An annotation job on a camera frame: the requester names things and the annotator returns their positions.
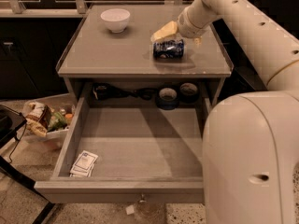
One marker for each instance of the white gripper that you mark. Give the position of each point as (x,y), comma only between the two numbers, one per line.
(191,27)

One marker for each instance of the blue pepsi can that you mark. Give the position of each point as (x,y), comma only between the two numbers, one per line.
(169,49)

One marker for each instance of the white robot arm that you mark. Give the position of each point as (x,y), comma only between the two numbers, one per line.
(250,140)

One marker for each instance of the grey cabinet with glass top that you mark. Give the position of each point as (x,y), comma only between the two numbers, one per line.
(98,53)

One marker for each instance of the open grey top drawer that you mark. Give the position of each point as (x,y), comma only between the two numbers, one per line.
(141,149)

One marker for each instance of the small drawer key tag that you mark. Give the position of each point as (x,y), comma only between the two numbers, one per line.
(130,209)

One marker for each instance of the black tape roll back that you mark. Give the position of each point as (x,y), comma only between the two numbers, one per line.
(188,92)

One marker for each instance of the black tape roll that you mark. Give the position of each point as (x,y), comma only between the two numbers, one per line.
(188,92)
(167,98)

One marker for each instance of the black tape roll front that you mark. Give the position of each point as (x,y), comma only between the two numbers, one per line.
(167,98)

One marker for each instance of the white ceramic bowl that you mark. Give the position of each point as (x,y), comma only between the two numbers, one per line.
(115,19)

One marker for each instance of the white bin of snacks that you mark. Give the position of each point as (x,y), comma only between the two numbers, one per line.
(48,118)

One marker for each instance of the white paper packets stack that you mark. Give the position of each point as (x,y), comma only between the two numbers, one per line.
(84,164)

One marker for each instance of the black side table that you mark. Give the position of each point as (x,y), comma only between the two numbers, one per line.
(10,122)

